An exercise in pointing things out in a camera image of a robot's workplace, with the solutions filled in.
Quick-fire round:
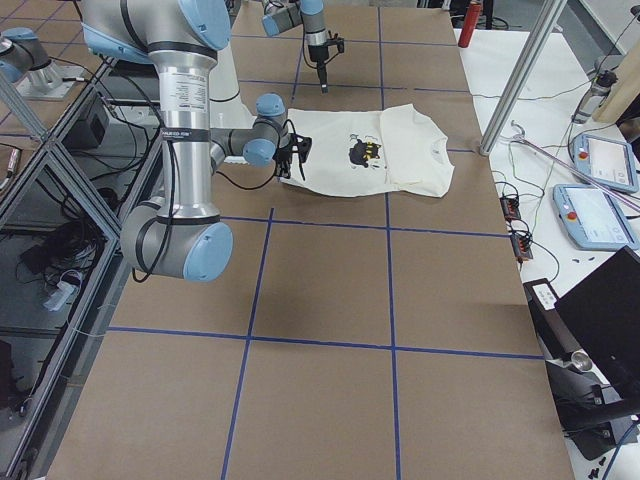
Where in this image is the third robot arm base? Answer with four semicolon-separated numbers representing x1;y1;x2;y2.
1;27;75;101

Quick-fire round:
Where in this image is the far teach pendant tablet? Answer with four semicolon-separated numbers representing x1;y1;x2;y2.
571;133;639;193

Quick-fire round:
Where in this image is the cream long-sleeve cat shirt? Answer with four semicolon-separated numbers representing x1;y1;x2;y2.
286;104;454;198

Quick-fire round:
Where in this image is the red water bottle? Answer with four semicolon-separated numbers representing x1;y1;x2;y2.
458;0;483;48

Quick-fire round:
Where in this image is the metal reacher grabber stick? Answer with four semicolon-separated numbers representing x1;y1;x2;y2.
508;120;639;212

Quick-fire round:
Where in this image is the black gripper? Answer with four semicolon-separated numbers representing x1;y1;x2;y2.
273;145;294;179
308;44;329;93

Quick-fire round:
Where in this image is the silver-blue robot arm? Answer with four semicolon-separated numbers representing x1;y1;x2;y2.
82;1;296;282
261;0;330;93

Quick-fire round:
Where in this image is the teach pendant tablet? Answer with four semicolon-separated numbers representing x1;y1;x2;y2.
571;133;639;193
552;184;639;251

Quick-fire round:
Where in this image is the aluminium frame post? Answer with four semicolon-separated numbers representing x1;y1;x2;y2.
479;0;568;157

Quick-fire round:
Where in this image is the near teach pendant tablet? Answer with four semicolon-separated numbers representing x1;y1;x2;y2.
552;184;639;251

